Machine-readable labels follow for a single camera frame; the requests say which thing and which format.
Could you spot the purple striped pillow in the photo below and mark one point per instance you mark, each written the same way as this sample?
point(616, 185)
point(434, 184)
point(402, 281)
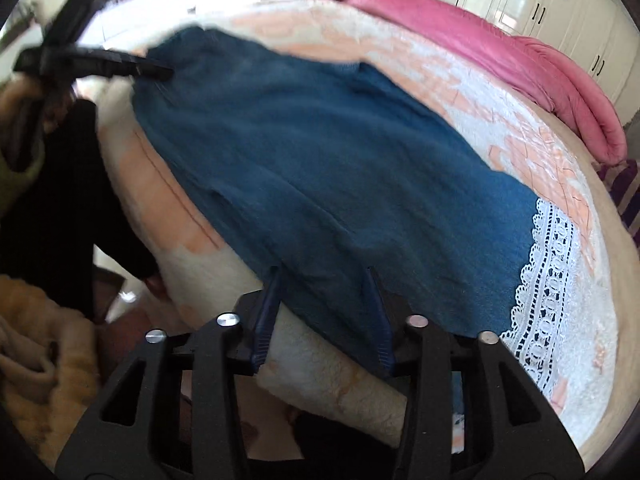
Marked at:
point(625, 185)

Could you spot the yellow fluffy cloth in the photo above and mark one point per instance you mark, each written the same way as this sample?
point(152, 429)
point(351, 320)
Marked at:
point(40, 360)

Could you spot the pink duvet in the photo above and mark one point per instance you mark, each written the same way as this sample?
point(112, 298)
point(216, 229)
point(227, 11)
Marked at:
point(500, 45)

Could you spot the person's black clothed leg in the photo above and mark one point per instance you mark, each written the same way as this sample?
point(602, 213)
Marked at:
point(50, 210)

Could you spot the blue pants with lace hem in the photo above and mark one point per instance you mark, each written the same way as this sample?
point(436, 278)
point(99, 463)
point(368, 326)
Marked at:
point(325, 160)

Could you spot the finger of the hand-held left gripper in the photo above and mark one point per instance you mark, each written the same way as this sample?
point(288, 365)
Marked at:
point(145, 66)

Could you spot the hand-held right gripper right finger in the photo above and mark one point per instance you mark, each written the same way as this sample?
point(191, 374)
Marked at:
point(381, 327)

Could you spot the peach patterned fleece blanket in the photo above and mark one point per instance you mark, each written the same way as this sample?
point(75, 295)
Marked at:
point(500, 90)

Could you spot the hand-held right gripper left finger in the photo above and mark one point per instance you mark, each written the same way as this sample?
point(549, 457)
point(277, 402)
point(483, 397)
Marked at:
point(267, 312)

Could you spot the white glossy wardrobe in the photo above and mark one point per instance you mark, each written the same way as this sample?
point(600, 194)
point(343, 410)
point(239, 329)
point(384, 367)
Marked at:
point(550, 5)

